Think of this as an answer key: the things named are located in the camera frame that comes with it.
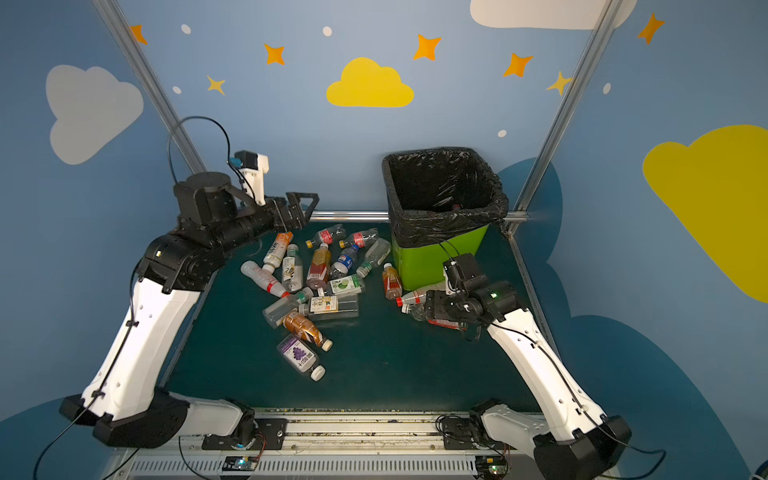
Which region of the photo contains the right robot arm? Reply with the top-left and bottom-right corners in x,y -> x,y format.
425,281 -> 632,479

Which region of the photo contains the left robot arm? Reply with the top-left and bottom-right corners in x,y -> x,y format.
60,172 -> 319,449

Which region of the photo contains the green trash bin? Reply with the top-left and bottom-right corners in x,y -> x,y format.
392,226 -> 488,291

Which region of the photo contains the black bin liner bag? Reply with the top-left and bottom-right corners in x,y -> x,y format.
381,147 -> 509,248

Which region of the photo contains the clear bottle yellow cap red label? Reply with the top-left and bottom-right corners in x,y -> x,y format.
305,223 -> 347,249

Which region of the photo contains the bee label clear bottle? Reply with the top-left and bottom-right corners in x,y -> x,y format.
282,244 -> 304,293

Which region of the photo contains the red label crushed bottle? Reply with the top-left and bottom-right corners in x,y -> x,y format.
400,302 -> 469,332

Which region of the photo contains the white bottle red cap lying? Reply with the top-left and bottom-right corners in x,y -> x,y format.
396,281 -> 446,307

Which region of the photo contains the dark red juice bottle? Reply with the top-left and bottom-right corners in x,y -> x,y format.
306,243 -> 332,290

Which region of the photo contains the blue label bottle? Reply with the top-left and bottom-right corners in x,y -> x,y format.
329,244 -> 359,280

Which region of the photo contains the orange tea bottle white cap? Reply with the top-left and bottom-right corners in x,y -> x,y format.
382,263 -> 403,300

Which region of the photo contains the large clear green band bottle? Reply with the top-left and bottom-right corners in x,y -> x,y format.
262,287 -> 314,329

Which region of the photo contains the lime label square bottle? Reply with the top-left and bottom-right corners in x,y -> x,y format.
330,274 -> 366,297

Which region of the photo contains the osmanthus oolong square bottle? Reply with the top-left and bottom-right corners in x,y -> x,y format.
298,295 -> 360,321

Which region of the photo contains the clear bottle green cap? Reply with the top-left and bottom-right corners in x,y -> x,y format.
356,238 -> 391,278

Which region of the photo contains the brown milk tea bottle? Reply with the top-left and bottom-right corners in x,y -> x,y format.
282,311 -> 333,351

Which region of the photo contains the purple grape juice bottle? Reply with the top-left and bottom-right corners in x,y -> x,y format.
277,335 -> 326,382

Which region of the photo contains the aluminium frame back bar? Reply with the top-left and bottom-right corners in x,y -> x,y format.
310,210 -> 389,223

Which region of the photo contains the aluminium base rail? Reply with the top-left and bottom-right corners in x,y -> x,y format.
99,409 -> 542,479

